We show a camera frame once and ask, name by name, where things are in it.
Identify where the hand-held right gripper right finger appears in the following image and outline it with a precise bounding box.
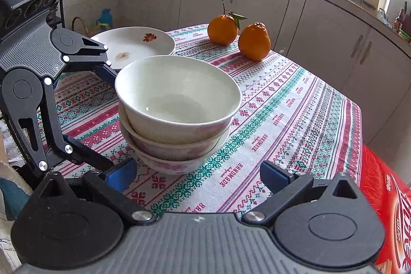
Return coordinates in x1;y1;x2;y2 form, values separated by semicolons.
241;160;363;227

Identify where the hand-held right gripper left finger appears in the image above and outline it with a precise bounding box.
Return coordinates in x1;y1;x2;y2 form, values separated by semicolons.
32;158;155;227

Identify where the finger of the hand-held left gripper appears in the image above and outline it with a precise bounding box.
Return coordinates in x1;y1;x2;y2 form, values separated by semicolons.
63;35;119;86
17;77;115;173

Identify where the white plate with stained centre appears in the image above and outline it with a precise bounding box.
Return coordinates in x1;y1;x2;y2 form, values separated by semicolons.
89;26;176;71

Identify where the white bowl with pink flowers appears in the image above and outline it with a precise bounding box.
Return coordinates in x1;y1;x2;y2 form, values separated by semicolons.
120;120;230;176
114;55;242;145
118;100;232;162

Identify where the wicker basket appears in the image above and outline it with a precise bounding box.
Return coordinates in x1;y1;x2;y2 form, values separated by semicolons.
71;16;92;37

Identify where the blue plastic jug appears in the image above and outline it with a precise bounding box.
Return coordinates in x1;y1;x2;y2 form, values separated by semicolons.
96;8;114;30

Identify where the patterned tablecloth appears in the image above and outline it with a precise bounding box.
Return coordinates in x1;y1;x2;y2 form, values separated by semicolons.
52;23;364;219

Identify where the large red printed box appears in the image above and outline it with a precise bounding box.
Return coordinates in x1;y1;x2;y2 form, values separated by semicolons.
359;145;411;274

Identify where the orange with stem and leaf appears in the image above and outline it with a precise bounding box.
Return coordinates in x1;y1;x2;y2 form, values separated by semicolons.
207;3;247;46

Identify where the bumpy orange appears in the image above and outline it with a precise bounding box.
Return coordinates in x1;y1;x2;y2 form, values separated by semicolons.
238;22;272;62

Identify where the dark sauce bottle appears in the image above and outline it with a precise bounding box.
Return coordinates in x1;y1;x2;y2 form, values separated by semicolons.
393;1;407;34

